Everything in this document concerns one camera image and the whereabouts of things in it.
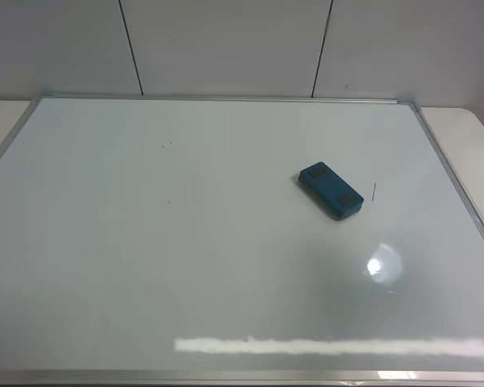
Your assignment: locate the blue board eraser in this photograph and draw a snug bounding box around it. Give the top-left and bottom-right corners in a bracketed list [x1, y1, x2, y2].
[298, 162, 364, 221]

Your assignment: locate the white whiteboard with aluminium frame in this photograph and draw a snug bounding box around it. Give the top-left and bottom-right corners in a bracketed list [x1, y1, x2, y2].
[0, 95, 484, 386]

